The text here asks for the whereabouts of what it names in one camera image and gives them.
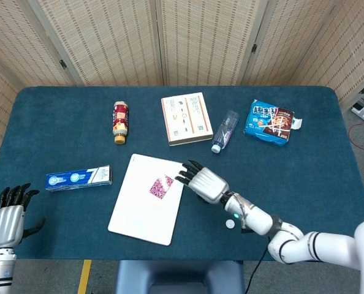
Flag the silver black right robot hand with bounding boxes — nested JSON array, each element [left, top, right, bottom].
[[175, 159, 232, 205]]

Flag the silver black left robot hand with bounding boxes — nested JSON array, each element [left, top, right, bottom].
[[0, 183, 47, 249]]

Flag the pink patterned small card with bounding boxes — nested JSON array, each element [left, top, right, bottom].
[[148, 174, 175, 200]]

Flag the clear plastic water bottle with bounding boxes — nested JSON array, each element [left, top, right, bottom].
[[211, 110, 240, 154]]

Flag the white rectangular board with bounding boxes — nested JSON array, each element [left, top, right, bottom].
[[107, 153, 189, 246]]

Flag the blue white toothpaste box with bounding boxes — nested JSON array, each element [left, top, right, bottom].
[[45, 165, 113, 192]]

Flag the blue cookie snack package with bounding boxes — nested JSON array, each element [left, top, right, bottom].
[[243, 98, 304, 148]]

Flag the brown drink bottle yellow cap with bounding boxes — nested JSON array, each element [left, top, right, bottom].
[[112, 101, 130, 145]]

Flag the cream book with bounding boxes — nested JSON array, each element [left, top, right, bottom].
[[161, 92, 214, 146]]

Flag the dark blue robot torso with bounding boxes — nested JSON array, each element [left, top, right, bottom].
[[114, 260, 246, 294]]

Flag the teal carpet table cover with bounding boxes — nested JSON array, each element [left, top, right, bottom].
[[0, 85, 364, 262]]

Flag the black cable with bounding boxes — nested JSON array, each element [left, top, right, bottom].
[[245, 241, 268, 294]]

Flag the red cable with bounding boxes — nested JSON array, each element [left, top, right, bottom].
[[348, 122, 364, 151]]

